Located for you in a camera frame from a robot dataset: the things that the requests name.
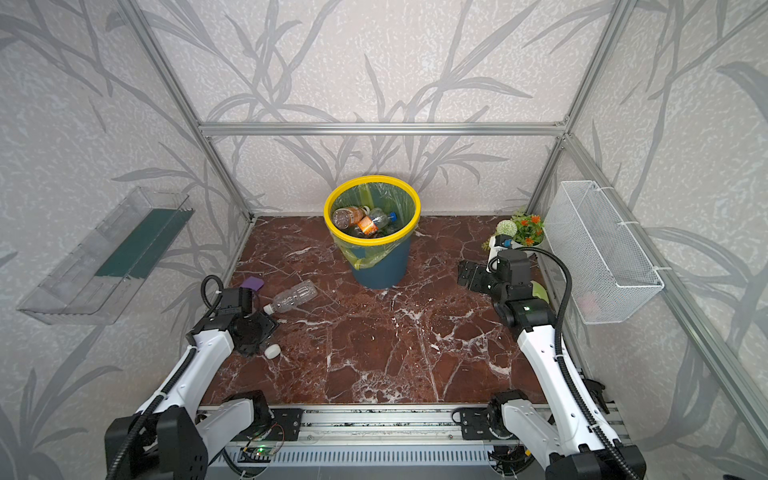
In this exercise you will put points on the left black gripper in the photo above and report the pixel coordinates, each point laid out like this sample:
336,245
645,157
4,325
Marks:
267,323

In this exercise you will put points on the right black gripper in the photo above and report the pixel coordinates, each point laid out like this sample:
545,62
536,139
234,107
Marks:
465,272

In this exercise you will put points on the small clear bottle white cap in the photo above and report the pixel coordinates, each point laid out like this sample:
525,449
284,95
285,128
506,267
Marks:
272,351

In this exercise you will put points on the clear crushed bottle white cap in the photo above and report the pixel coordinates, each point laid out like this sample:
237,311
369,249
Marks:
292,298

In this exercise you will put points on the pepsi blue label bottle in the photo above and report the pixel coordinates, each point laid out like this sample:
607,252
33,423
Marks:
380,219

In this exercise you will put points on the brown tea bottle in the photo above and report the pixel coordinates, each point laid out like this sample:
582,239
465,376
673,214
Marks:
345,217

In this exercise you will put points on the orange label orange cap bottle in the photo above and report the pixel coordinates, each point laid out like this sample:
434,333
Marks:
367,227

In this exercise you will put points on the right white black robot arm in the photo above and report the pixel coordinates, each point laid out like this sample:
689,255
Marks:
579,443

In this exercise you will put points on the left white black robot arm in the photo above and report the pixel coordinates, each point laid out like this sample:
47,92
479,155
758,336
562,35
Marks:
167,437

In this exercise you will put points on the blue bin yellow rim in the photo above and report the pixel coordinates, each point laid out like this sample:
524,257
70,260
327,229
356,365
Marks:
386,274

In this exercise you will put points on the green plastic bin liner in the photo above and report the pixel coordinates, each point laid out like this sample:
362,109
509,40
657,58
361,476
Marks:
374,191

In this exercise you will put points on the purple pink silicone spatula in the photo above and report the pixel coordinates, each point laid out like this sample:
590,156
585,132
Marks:
253,283

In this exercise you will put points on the potted artificial flower plant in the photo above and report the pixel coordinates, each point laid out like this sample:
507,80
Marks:
524,229

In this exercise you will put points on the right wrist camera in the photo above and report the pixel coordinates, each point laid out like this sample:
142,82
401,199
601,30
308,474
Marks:
497,243

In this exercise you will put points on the white wire mesh basket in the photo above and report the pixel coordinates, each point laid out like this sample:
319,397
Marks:
612,275

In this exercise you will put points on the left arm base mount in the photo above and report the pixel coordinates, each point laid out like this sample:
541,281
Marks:
285,426

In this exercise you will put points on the left circuit board with wires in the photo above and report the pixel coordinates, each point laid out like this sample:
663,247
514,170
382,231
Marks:
264,451

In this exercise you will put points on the circuit board with wires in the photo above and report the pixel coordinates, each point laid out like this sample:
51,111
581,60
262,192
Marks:
264,451
508,461

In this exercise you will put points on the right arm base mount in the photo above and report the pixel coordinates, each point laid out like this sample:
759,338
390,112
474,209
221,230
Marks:
479,423

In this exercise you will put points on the aluminium frame crossbar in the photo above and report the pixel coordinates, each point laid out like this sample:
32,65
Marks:
216,129

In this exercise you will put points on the clear acrylic wall shelf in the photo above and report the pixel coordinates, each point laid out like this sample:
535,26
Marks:
96,281

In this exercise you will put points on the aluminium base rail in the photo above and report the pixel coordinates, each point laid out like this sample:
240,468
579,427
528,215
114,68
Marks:
328,426

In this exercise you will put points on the right circuit board with wires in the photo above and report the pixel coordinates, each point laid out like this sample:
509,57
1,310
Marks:
508,461

